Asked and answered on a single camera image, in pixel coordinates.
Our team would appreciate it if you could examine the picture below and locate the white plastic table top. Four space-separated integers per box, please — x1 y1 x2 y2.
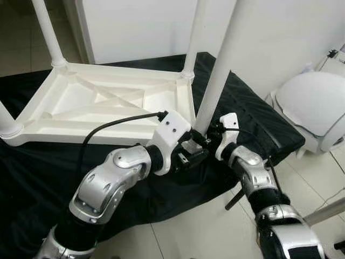
0 62 204 152

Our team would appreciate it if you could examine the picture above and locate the black tablecloth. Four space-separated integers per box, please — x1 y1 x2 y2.
0 52 307 255

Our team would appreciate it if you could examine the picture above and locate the white round appliance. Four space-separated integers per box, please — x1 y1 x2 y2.
267 71 345 153

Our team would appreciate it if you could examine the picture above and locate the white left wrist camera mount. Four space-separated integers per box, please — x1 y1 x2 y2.
146 110 192 176

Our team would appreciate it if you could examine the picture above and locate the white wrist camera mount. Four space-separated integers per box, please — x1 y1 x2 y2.
216 112 241 162
146 110 192 176

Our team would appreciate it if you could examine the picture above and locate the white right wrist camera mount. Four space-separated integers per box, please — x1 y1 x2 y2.
216 112 241 162

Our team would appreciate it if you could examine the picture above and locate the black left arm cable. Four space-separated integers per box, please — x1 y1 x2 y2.
78 110 169 174

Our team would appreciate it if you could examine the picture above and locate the thin white floor cable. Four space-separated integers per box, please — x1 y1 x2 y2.
310 188 345 212

